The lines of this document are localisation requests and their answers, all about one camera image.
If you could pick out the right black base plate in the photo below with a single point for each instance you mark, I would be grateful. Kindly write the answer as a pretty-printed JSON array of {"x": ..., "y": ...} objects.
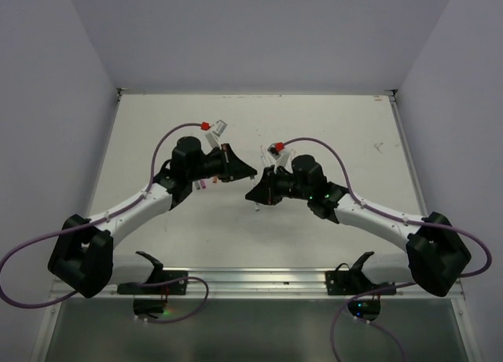
[{"x": 346, "y": 282}]

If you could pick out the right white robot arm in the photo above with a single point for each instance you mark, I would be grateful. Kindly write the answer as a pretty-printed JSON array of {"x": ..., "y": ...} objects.
[{"x": 431, "y": 255}]

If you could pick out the aluminium front rail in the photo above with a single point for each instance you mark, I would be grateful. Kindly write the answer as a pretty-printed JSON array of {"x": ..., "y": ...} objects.
[{"x": 223, "y": 283}]

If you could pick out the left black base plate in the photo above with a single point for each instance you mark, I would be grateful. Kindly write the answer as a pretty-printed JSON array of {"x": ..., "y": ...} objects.
[{"x": 173, "y": 283}]

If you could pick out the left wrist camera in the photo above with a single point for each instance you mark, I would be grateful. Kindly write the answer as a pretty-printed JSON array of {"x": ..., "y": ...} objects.
[{"x": 213, "y": 132}]

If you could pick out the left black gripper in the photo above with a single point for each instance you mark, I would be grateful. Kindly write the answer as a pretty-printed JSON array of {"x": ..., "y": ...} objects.
[{"x": 232, "y": 167}]

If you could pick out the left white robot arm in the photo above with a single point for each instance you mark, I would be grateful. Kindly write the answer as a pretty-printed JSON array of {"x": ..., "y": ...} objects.
[{"x": 83, "y": 256}]

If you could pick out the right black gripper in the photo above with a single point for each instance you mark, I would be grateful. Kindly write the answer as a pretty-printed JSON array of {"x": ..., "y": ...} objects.
[{"x": 265, "y": 190}]

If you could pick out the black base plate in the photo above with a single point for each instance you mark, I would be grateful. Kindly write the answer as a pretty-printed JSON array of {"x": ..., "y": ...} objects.
[
  {"x": 173, "y": 283},
  {"x": 346, "y": 282}
]

